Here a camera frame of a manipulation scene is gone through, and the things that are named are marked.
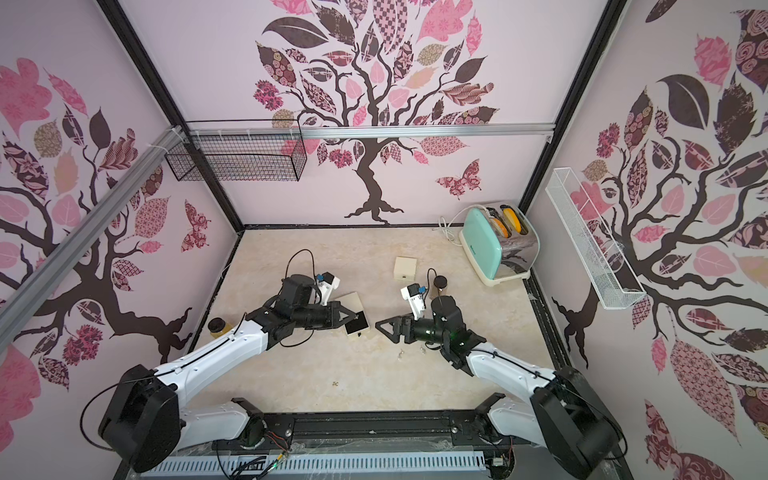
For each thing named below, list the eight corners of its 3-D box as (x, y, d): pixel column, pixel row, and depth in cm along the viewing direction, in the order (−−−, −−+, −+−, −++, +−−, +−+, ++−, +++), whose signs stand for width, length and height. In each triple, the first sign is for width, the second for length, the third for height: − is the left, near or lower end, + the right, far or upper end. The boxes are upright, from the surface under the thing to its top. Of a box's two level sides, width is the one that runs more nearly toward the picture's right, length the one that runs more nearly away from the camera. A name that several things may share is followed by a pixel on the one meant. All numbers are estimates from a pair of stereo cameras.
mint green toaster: (469, 286, 104) (482, 250, 89) (460, 238, 119) (469, 201, 104) (525, 285, 104) (548, 250, 89) (509, 238, 119) (525, 201, 104)
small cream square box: (394, 280, 105) (394, 276, 103) (394, 260, 111) (394, 256, 109) (417, 280, 105) (417, 276, 103) (415, 260, 111) (416, 256, 109)
